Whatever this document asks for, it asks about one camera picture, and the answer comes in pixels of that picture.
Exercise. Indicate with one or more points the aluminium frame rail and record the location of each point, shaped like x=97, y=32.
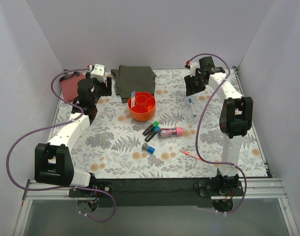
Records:
x=257, y=188

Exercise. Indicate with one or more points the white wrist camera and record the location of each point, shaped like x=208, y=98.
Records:
x=97, y=71
x=192, y=66

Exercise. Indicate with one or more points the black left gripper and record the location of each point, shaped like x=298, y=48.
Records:
x=108, y=86

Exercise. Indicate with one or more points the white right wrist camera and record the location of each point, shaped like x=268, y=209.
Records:
x=192, y=66

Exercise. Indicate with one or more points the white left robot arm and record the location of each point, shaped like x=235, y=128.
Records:
x=53, y=162

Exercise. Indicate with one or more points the black highlighter blue cap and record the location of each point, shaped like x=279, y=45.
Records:
x=152, y=134

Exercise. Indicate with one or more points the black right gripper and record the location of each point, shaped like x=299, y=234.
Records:
x=192, y=84

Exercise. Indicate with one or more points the white pen pink cap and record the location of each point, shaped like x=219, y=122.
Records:
x=134, y=98

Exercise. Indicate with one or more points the white pen teal cap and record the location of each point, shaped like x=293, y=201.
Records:
x=132, y=99

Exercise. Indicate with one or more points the black highlighter green cap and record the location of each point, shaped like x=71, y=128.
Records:
x=150, y=128

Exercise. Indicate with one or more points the red pouch with black strap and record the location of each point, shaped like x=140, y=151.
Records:
x=69, y=85

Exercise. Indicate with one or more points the orange pen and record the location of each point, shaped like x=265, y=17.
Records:
x=191, y=155

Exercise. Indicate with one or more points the pink clear pencil case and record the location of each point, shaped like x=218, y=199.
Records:
x=170, y=132

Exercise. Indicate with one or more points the grey blue short marker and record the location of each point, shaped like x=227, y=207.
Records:
x=148, y=148

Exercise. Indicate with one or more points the floral patterned table mat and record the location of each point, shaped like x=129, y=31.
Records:
x=111, y=146

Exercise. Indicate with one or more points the orange round divided container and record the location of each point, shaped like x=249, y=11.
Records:
x=145, y=107

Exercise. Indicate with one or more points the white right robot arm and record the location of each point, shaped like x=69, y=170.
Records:
x=234, y=122

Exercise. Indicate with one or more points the white pen blue cap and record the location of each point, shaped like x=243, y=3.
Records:
x=192, y=107

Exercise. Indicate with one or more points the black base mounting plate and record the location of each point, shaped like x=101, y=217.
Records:
x=138, y=192

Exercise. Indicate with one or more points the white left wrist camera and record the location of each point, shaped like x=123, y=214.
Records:
x=97, y=71

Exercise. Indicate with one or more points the olive green folded cloth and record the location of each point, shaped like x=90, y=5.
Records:
x=133, y=78

